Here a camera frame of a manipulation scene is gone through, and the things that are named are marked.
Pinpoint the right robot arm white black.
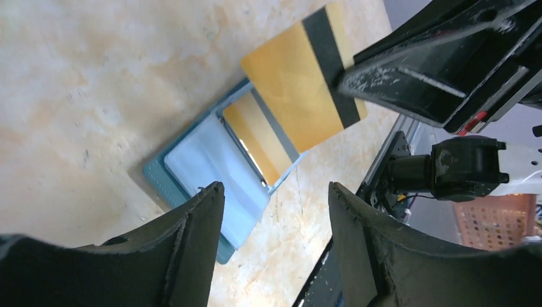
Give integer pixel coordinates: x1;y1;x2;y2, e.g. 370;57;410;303
337;1;541;205

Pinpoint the orange perforated basket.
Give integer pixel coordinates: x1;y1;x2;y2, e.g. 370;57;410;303
453;194;536;251

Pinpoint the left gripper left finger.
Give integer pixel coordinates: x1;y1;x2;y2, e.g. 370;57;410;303
1;182;225;306

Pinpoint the blue leather card holder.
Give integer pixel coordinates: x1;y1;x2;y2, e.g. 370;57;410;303
143;78;304;265

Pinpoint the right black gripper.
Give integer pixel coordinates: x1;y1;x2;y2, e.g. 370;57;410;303
337;0;542;138

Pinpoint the aluminium frame rail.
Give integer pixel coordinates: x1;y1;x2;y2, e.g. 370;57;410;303
356;115;421;206

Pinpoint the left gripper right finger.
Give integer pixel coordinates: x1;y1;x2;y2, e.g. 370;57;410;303
328;182;541;306

